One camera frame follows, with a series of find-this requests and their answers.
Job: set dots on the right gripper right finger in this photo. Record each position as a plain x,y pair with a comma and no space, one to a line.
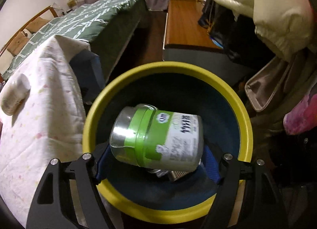
247,196

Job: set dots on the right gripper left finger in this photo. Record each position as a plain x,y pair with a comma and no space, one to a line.
67,195

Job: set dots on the green clear jar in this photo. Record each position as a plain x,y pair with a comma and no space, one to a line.
146,137

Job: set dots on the yellow rimmed trash bin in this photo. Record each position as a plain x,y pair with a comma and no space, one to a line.
160,196

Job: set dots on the floral white tablecloth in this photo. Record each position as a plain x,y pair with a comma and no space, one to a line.
48,124

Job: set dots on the red puffer jacket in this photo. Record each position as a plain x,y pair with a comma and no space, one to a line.
302,117

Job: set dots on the left brown pillow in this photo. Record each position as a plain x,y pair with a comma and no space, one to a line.
17,44

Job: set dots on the brown pillow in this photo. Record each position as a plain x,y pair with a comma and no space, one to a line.
17,44
36,24

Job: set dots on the wooden low cabinet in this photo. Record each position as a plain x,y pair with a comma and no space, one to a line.
183,35

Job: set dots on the green plaid bed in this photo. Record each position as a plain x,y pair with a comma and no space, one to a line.
107,25

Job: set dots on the right brown pillow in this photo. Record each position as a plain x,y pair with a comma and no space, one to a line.
36,24

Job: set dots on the cream puffer jacket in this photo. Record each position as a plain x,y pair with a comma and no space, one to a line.
285,26

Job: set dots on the wicker basket on bedside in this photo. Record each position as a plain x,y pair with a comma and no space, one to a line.
71,3

